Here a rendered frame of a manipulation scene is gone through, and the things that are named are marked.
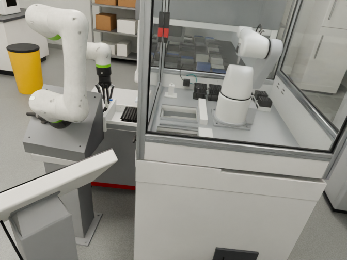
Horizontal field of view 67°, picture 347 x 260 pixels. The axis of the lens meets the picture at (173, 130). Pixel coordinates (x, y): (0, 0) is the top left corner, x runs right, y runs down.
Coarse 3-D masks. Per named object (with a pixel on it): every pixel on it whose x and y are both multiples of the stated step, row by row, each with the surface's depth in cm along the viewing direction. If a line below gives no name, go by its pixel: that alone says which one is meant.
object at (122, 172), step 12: (120, 96) 232; (132, 96) 234; (108, 132) 201; (120, 132) 200; (132, 132) 199; (108, 144) 206; (120, 144) 206; (132, 144) 205; (120, 156) 212; (132, 156) 211; (108, 168) 219; (120, 168) 218; (132, 168) 217; (96, 180) 226; (108, 180) 225; (120, 180) 225; (132, 180) 224
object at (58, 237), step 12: (12, 228) 84; (48, 228) 84; (60, 228) 87; (72, 228) 91; (24, 240) 79; (36, 240) 82; (48, 240) 86; (60, 240) 90; (72, 240) 94; (24, 252) 81; (36, 252) 84; (48, 252) 88; (60, 252) 92; (72, 252) 97
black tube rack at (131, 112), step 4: (128, 108) 184; (132, 108) 185; (136, 108) 185; (128, 112) 178; (132, 112) 180; (136, 112) 179; (124, 116) 174; (128, 116) 175; (132, 116) 175; (136, 116) 176; (124, 120) 175; (128, 120) 176; (132, 120) 176; (136, 120) 171
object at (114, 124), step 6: (120, 108) 190; (114, 114) 188; (120, 114) 189; (108, 120) 168; (114, 120) 180; (108, 126) 170; (114, 126) 170; (120, 126) 169; (126, 126) 169; (132, 126) 169
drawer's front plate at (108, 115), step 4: (112, 104) 180; (108, 108) 175; (112, 108) 181; (108, 112) 172; (112, 112) 182; (104, 116) 165; (108, 116) 173; (112, 116) 183; (104, 120) 166; (104, 124) 167; (104, 128) 169
